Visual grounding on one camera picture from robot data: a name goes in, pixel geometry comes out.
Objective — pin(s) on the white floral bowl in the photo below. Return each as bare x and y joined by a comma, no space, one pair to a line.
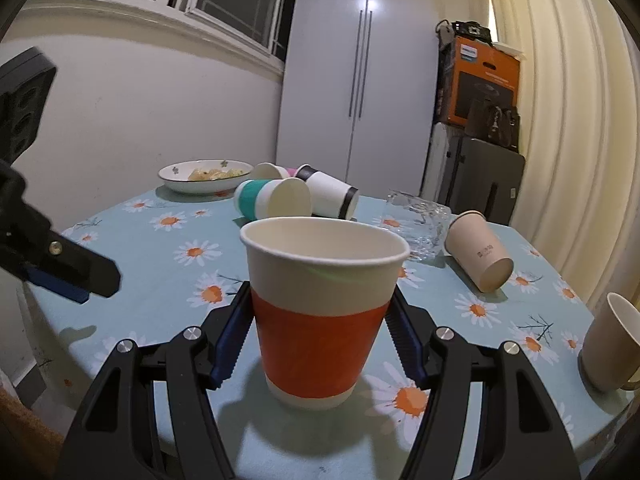
175,180

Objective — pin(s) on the white framed window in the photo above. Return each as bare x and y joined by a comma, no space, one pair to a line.
235,5

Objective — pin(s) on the pink banded paper cup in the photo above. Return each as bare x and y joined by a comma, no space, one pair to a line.
270,171

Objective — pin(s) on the cream curtain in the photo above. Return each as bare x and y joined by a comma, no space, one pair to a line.
565,110

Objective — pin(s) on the white appliance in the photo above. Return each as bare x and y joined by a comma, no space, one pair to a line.
440,160

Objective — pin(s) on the orange banded paper cup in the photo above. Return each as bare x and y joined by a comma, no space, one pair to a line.
315,340

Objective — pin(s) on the black banded paper cup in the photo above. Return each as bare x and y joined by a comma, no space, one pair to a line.
327,192

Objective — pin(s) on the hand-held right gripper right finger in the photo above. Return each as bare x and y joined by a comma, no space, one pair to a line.
409,351

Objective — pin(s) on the teal banded paper cup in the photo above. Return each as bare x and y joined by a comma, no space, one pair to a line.
260,200

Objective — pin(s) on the grey suitcase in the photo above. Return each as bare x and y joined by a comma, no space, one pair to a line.
487,180

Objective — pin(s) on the orange and black cardboard box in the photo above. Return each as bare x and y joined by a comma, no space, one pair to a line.
475,80

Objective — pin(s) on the beige ceramic mug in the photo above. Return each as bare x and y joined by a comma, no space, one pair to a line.
612,345

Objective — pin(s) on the black handbag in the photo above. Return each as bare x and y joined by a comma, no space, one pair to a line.
495,122

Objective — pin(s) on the plain beige paper cup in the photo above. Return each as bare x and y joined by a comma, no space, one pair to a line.
475,252

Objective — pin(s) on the white two-door wardrobe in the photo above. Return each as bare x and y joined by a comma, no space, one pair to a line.
330,85

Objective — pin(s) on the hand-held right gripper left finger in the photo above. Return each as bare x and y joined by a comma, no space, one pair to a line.
231,344

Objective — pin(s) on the yellow food pieces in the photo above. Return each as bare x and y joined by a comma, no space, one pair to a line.
215,174

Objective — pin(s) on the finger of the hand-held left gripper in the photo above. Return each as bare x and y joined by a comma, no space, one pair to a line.
75,266

